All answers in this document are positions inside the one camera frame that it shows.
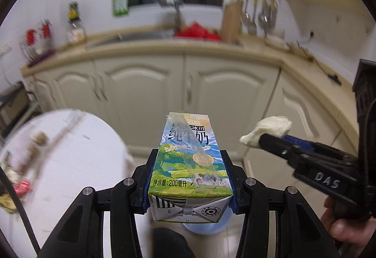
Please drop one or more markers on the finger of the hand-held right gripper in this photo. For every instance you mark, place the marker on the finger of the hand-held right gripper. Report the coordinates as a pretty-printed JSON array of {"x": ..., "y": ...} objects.
[
  {"x": 279, "y": 148},
  {"x": 302, "y": 145}
]

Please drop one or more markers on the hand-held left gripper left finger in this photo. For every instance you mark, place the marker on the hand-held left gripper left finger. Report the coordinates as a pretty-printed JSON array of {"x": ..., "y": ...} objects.
[{"x": 146, "y": 196}]

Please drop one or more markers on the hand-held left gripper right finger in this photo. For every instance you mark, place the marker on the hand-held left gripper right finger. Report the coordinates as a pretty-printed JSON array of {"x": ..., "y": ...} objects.
[{"x": 232, "y": 197}]

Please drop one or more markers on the white tissue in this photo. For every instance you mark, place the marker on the white tissue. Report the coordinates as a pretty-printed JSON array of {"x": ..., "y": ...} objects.
[{"x": 270, "y": 128}]

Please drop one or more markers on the milk carton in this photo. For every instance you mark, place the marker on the milk carton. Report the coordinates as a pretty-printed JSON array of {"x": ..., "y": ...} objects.
[{"x": 188, "y": 164}]

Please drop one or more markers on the yellow snack wrapper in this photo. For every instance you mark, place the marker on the yellow snack wrapper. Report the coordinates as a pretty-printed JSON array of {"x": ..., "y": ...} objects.
[{"x": 7, "y": 203}]

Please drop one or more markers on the person's right hand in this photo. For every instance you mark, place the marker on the person's right hand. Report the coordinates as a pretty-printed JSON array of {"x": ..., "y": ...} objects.
[{"x": 337, "y": 228}]

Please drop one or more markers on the beige kitchen countertop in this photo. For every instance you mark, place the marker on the beige kitchen countertop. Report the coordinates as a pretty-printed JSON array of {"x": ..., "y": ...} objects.
[{"x": 311, "y": 78}]

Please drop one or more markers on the red snack wrapper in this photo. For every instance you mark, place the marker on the red snack wrapper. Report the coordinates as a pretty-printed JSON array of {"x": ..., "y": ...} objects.
[{"x": 22, "y": 188}]

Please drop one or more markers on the hanging metal spatula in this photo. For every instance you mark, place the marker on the hanging metal spatula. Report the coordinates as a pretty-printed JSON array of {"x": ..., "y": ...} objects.
[{"x": 250, "y": 21}]

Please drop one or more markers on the hanging metal ladle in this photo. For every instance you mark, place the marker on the hanging metal ladle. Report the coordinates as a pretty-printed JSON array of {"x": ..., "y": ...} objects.
[{"x": 265, "y": 18}]

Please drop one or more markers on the wooden cutting board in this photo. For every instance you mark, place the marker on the wooden cutting board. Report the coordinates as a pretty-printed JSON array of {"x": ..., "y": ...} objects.
[{"x": 232, "y": 21}]

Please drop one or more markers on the red basin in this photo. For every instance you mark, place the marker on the red basin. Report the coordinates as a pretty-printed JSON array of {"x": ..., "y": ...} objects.
[{"x": 196, "y": 31}]

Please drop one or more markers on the steel sink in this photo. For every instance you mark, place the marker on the steel sink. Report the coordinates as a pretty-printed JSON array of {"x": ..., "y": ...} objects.
[{"x": 132, "y": 37}]

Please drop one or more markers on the large clear plastic jar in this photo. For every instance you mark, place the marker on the large clear plastic jar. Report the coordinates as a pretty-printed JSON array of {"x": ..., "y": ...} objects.
[{"x": 75, "y": 31}]

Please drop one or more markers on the red cup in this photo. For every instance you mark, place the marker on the red cup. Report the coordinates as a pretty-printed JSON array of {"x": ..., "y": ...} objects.
[
  {"x": 45, "y": 32},
  {"x": 31, "y": 37}
]

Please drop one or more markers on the green dish soap bottle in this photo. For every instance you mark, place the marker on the green dish soap bottle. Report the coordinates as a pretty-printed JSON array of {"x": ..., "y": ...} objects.
[{"x": 121, "y": 4}]

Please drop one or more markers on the small jar with yellow label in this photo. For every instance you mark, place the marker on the small jar with yellow label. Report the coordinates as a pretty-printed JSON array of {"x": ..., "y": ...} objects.
[{"x": 73, "y": 11}]

